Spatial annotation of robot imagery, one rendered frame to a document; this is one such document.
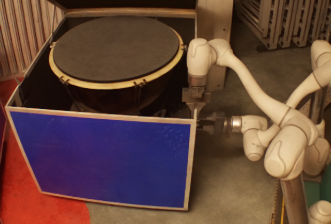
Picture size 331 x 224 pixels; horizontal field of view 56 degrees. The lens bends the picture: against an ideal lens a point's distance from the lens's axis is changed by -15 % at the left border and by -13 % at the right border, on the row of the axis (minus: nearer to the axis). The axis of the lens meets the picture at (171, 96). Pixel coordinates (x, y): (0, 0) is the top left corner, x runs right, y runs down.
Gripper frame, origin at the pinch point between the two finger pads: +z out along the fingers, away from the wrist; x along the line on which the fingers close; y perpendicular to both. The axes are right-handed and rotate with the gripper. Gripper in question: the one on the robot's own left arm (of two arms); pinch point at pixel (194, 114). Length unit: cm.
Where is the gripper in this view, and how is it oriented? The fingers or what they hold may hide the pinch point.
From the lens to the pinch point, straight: 172.8
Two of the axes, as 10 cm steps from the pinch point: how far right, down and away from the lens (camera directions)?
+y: 0.6, -4.8, 8.8
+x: -10.0, -0.5, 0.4
